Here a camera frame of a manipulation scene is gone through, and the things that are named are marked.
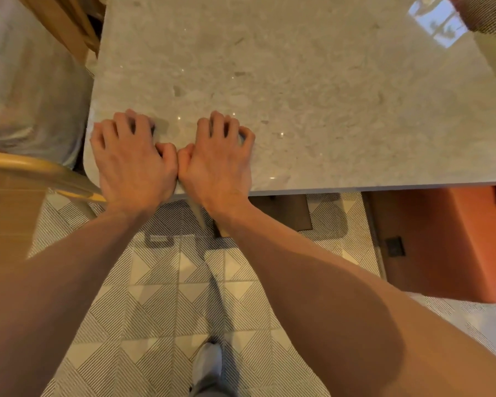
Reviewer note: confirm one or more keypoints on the person's right hand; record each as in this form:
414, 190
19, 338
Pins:
217, 173

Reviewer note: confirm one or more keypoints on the person's left hand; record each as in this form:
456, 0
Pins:
132, 169

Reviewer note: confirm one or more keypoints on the person's left little finger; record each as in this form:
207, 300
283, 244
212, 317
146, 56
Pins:
97, 140

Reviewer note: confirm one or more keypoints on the person's right little finger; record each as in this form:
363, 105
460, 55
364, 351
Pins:
246, 138

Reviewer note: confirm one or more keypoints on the person's left middle finger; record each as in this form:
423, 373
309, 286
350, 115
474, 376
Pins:
123, 121

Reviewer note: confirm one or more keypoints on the person's left thumb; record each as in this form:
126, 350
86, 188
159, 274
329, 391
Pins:
168, 152

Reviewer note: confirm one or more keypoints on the person's right thumb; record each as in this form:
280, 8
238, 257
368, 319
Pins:
184, 159

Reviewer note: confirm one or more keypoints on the person's right middle finger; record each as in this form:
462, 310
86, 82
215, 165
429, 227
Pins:
217, 123

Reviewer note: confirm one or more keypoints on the person's left forearm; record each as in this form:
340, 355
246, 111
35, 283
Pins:
49, 301

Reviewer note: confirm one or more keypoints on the person's right forearm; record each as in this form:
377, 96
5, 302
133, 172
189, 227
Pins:
347, 314

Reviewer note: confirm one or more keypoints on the dark brown table base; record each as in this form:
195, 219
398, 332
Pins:
285, 210

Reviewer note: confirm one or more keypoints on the grey seat cushion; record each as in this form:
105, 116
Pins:
29, 78

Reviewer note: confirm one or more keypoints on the light wooden chair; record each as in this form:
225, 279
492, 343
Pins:
12, 202

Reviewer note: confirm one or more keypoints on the wooden chair back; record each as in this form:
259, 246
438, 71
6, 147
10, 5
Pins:
68, 24

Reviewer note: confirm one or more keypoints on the grey shoe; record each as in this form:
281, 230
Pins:
207, 363

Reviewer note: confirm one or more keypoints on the orange upholstered stool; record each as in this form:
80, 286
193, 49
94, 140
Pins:
450, 243

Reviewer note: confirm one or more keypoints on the striped woven fabric cushion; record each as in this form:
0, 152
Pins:
485, 12

